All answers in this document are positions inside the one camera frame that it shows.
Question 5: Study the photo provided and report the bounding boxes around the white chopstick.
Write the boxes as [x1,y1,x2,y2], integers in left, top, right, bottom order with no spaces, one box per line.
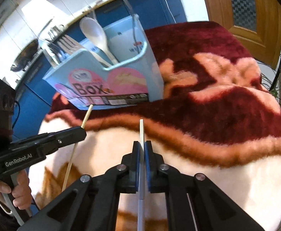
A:
[137,119,146,231]

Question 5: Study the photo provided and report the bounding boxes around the wooden door with glass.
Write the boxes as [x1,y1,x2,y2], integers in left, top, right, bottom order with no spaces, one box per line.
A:
[205,0,281,69]

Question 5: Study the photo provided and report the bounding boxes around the red pink floral blanket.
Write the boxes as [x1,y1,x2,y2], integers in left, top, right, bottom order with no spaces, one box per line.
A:
[29,21,281,230]

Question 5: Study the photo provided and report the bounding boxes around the person's left hand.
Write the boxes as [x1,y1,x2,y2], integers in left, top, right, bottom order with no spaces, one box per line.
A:
[0,170,32,210]

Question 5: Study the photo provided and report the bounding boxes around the small steel kettle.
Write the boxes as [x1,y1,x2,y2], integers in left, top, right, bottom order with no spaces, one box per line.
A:
[48,24,65,40]

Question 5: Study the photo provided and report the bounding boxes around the bamboo chopstick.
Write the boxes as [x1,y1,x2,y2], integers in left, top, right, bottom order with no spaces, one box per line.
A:
[62,104,93,192]

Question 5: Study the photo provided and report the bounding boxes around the grey spoon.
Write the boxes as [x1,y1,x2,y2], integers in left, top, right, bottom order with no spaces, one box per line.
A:
[80,17,118,65]

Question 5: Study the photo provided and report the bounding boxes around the white power cable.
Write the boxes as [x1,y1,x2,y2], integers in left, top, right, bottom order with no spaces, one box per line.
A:
[152,0,177,24]

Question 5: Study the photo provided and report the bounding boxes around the beige plastic fork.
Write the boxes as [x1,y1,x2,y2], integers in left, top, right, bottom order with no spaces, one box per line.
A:
[57,35,84,55]

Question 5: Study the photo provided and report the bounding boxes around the white paper insert card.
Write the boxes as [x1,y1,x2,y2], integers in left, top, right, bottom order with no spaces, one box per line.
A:
[105,28,144,62]

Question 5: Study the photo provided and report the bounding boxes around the steel table knife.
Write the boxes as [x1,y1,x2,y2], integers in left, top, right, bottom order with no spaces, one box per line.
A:
[123,0,136,28]

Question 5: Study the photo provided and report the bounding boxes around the light blue chopsticks box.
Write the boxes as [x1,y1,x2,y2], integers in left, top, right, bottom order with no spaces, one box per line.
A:
[43,15,164,110]

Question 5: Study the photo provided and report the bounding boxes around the black wok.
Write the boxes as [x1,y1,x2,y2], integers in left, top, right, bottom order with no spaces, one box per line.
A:
[10,19,53,73]

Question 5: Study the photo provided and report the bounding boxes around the steel fork ornate handle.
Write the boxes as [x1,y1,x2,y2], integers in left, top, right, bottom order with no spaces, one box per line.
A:
[46,41,66,63]

